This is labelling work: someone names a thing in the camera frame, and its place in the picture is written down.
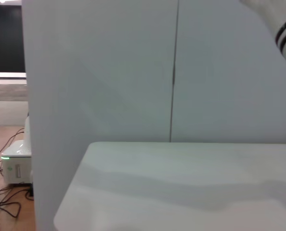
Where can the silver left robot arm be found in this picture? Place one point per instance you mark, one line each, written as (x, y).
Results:
(285, 36)

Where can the white floor unit green light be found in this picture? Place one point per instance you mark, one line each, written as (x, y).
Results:
(15, 166)

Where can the black wall screen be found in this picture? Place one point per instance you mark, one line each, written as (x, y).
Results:
(5, 36)

